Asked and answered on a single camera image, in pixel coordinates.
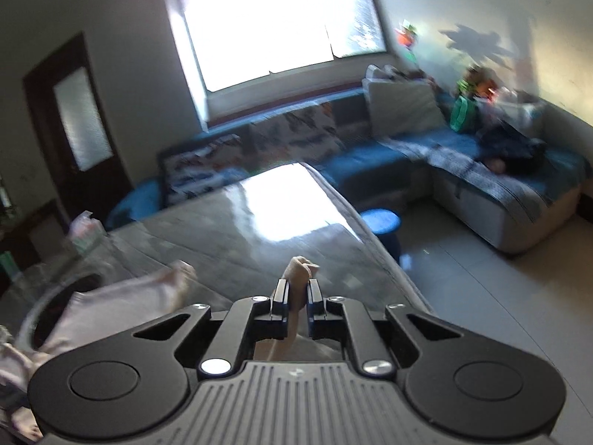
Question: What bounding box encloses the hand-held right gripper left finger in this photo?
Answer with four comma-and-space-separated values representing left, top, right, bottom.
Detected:
132, 278, 294, 379

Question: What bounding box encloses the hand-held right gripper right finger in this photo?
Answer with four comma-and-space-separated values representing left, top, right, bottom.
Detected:
306, 278, 465, 377

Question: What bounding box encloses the cream garment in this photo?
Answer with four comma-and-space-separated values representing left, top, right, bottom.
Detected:
0, 255, 344, 442

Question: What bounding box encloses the blue round stool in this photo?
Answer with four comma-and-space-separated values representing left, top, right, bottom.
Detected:
360, 208, 403, 261

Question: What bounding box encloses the blue butterfly print cushion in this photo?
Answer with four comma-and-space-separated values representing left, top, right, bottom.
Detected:
161, 135, 251, 205

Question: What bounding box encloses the blue sofa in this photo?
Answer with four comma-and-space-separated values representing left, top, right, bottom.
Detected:
108, 85, 593, 257

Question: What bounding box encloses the multicoloured butterfly print cushion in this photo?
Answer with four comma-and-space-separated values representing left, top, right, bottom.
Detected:
249, 101, 340, 168

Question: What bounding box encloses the tissue box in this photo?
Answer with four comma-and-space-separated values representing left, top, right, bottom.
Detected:
69, 210, 110, 254

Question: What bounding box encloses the grey quilted sofa throw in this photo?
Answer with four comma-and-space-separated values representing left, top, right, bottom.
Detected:
379, 133, 581, 224

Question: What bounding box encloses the grey pillow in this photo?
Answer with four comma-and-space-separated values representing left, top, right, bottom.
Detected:
363, 76, 448, 138

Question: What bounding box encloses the round built-in hot pot cooker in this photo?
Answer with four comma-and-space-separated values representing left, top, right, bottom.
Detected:
17, 271, 108, 349

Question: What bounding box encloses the green bowl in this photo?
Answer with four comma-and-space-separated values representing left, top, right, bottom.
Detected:
449, 96, 479, 134

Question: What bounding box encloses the dark bag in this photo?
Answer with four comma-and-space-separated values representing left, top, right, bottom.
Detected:
477, 122, 548, 175

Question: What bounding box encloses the dark wooden cabinet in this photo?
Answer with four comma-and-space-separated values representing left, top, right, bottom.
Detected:
0, 171, 71, 280

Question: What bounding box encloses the dark wooden glass-panel door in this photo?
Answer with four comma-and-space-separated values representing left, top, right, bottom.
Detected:
23, 32, 133, 205

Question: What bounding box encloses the plush toy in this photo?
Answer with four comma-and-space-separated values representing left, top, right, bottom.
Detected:
456, 67, 502, 101

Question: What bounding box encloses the colourful pinwheel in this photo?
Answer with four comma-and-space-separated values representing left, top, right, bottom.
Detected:
393, 19, 421, 64

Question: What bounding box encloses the clear plastic bag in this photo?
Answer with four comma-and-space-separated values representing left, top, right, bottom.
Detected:
490, 90, 546, 136

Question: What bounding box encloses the window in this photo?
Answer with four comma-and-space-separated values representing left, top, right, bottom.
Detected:
159, 0, 388, 94

